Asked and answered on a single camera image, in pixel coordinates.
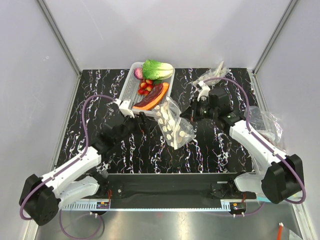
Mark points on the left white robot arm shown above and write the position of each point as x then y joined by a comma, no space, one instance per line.
42,197

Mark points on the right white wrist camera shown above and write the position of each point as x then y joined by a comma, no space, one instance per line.
203,90

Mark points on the orange papaya slice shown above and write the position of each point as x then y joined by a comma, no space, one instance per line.
153,98

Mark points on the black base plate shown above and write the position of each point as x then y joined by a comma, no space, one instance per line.
212,185

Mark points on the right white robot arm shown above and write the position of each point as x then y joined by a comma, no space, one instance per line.
278,176

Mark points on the aluminium frame post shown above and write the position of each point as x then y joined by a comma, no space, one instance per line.
276,33
58,35

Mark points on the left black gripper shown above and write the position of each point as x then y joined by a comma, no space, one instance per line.
146,125

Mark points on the white slotted cable duct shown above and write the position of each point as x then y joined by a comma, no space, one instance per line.
139,206

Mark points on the left aluminium frame post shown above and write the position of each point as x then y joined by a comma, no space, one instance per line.
58,35

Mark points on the right aluminium frame post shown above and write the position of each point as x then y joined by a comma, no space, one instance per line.
276,33

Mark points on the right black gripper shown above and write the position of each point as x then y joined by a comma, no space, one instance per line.
191,113

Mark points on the purple onion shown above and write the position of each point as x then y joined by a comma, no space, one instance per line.
138,73

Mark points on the back bag of slices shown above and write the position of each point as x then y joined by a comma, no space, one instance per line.
219,71

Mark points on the zip bag with white slices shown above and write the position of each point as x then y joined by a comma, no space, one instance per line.
176,130

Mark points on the red cherry bunch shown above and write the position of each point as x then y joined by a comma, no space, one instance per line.
145,87

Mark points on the crumpled clear bags pile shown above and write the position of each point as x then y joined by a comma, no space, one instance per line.
267,125

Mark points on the green lettuce head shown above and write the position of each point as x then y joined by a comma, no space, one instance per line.
156,70

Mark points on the white perforated plastic basket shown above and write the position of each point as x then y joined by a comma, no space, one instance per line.
131,86

